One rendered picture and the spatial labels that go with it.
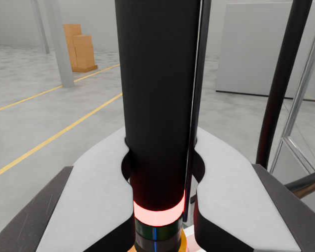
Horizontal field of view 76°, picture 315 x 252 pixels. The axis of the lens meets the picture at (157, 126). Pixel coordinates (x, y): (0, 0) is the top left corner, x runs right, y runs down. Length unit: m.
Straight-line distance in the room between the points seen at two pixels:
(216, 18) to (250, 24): 6.78
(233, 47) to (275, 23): 0.93
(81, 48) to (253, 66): 5.71
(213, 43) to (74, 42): 7.26
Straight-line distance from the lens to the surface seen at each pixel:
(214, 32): 12.19
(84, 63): 8.23
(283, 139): 1.68
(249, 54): 5.55
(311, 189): 0.30
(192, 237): 0.20
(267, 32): 5.54
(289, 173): 1.60
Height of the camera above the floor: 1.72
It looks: 28 degrees down
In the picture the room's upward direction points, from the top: straight up
